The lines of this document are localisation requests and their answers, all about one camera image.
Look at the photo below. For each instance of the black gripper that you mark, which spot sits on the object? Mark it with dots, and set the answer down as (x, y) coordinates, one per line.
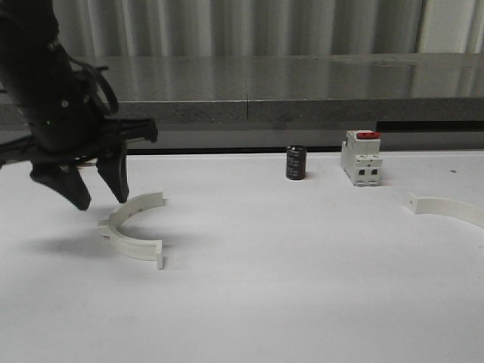
(67, 129)

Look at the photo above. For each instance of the white half-ring pipe clamp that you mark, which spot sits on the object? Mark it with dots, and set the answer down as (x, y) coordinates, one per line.
(445, 207)
(135, 248)

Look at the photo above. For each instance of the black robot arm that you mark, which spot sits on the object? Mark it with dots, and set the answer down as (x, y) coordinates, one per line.
(33, 60)

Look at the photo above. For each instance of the grey stone counter ledge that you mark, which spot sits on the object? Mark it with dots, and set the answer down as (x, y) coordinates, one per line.
(392, 92)

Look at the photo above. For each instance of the black cylindrical capacitor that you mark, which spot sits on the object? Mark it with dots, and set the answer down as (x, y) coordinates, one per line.
(296, 162)

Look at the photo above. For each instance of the white circuit breaker red switch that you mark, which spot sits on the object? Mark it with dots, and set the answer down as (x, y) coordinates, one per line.
(360, 158)

